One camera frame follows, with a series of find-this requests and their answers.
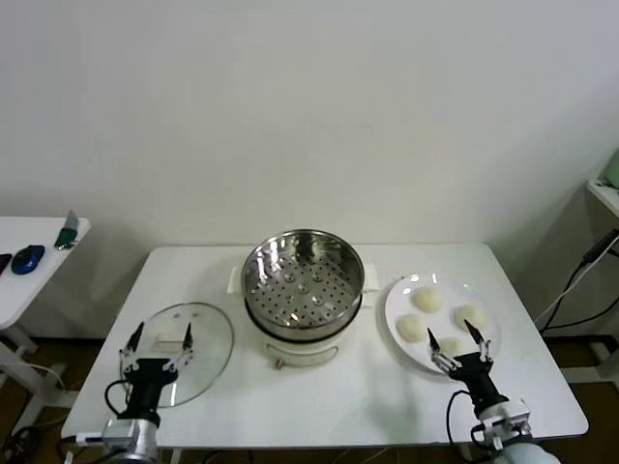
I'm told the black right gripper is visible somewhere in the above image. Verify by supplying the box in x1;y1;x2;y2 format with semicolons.
425;318;510;410

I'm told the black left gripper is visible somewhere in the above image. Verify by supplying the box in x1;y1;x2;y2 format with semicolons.
118;321;195;421

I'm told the white steamed baozi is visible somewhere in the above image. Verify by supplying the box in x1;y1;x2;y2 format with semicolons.
412;287;447;314
396;313;429;344
437;336;464;358
454;304;487;331

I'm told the round glass pot lid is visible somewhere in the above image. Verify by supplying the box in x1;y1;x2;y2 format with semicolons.
119;302;236;409

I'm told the perforated steel steamer basket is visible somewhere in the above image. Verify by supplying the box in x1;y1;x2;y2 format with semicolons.
240;228;367;339

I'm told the white round plate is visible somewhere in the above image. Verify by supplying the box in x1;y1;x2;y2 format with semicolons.
384;273;502;376

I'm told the white side table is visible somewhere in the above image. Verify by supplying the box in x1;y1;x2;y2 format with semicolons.
0;215;93;436

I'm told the white electric cooker pot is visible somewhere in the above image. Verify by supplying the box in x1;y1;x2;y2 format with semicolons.
226;263;382;372

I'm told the green utility knife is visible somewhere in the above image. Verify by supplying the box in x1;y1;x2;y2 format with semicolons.
53;208;81;251

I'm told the blue computer mouse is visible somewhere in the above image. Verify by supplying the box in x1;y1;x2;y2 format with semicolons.
10;245;46;276

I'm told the black power adapter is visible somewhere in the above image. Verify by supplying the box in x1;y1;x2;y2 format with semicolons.
582;230;619;265

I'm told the mint green appliance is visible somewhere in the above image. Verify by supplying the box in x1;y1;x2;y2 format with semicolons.
604;148;619;189

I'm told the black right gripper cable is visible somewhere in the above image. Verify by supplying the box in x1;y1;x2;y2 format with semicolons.
445;389;487;449

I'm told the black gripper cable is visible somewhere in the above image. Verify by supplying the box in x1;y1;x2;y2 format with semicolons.
445;389;487;449
104;379;134;420

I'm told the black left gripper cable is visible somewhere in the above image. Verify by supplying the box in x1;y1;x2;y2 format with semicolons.
104;379;134;420

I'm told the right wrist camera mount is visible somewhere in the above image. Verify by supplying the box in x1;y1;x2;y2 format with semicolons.
472;396;532;439

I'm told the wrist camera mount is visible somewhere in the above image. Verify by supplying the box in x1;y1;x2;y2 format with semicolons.
472;396;532;439
74;418;142;446

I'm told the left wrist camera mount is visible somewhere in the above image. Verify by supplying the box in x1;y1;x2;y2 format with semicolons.
74;418;142;446

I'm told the white floor cable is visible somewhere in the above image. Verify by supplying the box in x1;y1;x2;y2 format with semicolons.
26;362;67;391

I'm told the black power cable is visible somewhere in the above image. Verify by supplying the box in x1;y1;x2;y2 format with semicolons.
539;260;619;335

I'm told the white power cable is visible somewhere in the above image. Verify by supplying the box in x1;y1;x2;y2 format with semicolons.
533;241;619;324

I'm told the black floor cable bundle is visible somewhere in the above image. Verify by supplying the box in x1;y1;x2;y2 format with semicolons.
0;423;44;464

